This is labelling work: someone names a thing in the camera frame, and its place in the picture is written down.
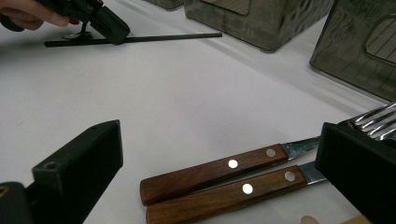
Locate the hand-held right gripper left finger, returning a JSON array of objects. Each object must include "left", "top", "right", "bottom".
[{"left": 31, "top": 119, "right": 124, "bottom": 224}]

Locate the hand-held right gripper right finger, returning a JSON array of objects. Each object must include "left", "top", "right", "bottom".
[{"left": 315, "top": 121, "right": 396, "bottom": 224}]

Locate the smoky transparent plastic bin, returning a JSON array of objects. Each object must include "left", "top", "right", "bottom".
[
  {"left": 144, "top": 0, "right": 185, "bottom": 10},
  {"left": 309, "top": 0, "right": 396, "bottom": 103},
  {"left": 183, "top": 0, "right": 336, "bottom": 53}
]

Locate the black chopstick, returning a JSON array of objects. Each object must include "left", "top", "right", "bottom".
[{"left": 43, "top": 32, "right": 223, "bottom": 49}]

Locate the tan silicone spoon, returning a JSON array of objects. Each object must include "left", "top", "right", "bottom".
[{"left": 300, "top": 214, "right": 373, "bottom": 224}]

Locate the white table cover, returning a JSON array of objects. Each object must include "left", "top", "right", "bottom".
[{"left": 0, "top": 0, "right": 390, "bottom": 224}]

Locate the wooden handled metal fork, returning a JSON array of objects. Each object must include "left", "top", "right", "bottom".
[{"left": 139, "top": 102, "right": 396, "bottom": 207}]

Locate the wooden handled metal knife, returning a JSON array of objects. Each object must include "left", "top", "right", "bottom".
[{"left": 146, "top": 161, "right": 327, "bottom": 224}]

